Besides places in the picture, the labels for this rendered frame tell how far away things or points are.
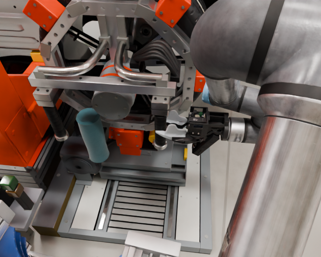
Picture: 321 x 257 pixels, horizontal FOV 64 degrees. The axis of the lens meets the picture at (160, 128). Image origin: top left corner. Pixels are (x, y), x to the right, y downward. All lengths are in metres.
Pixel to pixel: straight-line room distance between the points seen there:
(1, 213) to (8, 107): 0.40
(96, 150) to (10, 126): 0.32
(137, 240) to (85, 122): 0.48
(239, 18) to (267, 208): 0.21
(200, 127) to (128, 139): 0.51
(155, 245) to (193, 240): 0.76
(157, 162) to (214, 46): 1.17
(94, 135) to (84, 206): 0.61
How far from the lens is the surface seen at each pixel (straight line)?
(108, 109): 0.86
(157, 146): 0.84
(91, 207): 1.53
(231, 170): 1.75
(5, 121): 1.07
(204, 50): 0.35
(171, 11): 0.80
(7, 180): 1.03
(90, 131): 1.01
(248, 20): 0.32
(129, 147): 1.23
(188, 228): 1.44
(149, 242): 0.68
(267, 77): 0.33
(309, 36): 0.32
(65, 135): 0.92
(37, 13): 0.93
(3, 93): 1.05
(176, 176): 1.50
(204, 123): 0.73
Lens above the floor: 1.42
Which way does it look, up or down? 48 degrees down
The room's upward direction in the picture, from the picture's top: straight up
